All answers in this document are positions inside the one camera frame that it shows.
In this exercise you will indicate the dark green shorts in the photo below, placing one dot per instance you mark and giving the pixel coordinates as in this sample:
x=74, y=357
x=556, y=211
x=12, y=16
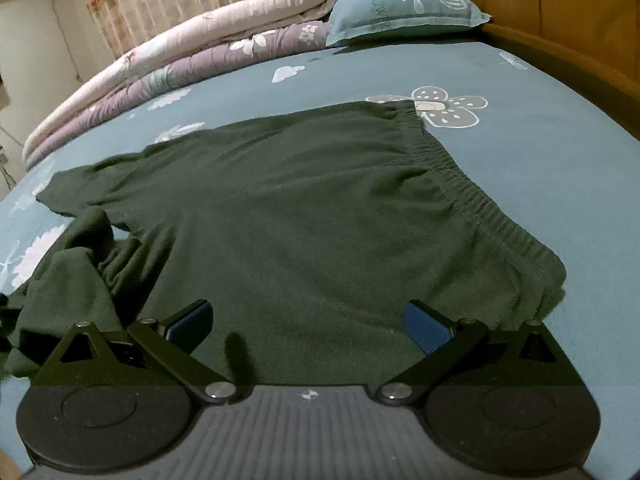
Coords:
x=310, y=220

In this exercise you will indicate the wooden headboard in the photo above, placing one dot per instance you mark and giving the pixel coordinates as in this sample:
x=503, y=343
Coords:
x=560, y=5

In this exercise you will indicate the bed with blue-grey printed sheet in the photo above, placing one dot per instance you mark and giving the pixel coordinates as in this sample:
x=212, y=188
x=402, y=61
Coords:
x=540, y=160

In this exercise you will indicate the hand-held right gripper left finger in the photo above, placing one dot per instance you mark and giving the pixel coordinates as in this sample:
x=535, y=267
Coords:
x=190, y=329

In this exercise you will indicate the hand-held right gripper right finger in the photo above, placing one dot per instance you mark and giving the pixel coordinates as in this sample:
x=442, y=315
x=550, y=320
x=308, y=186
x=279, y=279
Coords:
x=425, y=332

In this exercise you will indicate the folded pink purple floral quilt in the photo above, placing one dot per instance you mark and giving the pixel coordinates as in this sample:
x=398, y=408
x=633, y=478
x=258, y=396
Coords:
x=190, y=55

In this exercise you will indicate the blue-grey printed pillow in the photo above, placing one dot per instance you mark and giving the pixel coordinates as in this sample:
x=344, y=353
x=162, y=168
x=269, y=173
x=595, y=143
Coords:
x=400, y=7

